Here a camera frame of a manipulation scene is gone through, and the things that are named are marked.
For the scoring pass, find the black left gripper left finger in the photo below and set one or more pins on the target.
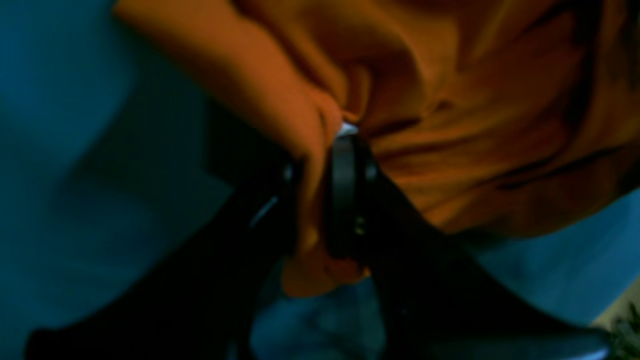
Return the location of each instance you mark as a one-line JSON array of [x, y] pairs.
[[199, 302]]

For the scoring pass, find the blue table cloth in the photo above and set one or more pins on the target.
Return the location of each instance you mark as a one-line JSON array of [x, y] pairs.
[[112, 157]]

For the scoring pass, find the orange t-shirt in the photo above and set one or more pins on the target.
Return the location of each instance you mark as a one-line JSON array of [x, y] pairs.
[[514, 117]]

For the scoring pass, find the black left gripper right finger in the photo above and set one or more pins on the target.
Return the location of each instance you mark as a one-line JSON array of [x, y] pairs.
[[437, 302]]

